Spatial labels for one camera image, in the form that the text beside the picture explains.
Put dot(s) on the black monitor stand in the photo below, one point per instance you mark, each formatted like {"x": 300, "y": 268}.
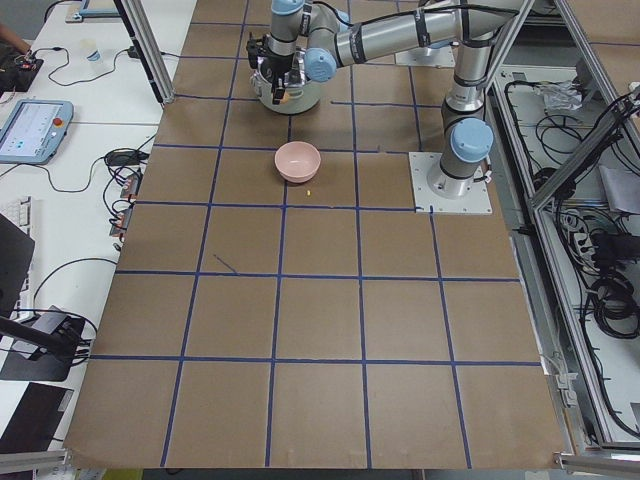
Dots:
{"x": 45, "y": 347}

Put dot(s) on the pink bowl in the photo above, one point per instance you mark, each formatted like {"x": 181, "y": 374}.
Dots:
{"x": 297, "y": 161}

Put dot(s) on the aluminium frame post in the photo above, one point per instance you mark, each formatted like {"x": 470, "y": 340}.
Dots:
{"x": 140, "y": 33}

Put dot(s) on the white keyboard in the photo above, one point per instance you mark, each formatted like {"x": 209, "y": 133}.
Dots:
{"x": 19, "y": 212}

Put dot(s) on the black gripper egg arm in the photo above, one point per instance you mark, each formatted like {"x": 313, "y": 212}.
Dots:
{"x": 278, "y": 64}

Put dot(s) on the blue teach pendant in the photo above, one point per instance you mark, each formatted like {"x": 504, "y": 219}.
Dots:
{"x": 34, "y": 131}

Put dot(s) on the paper cup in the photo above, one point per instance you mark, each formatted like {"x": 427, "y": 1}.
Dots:
{"x": 91, "y": 51}

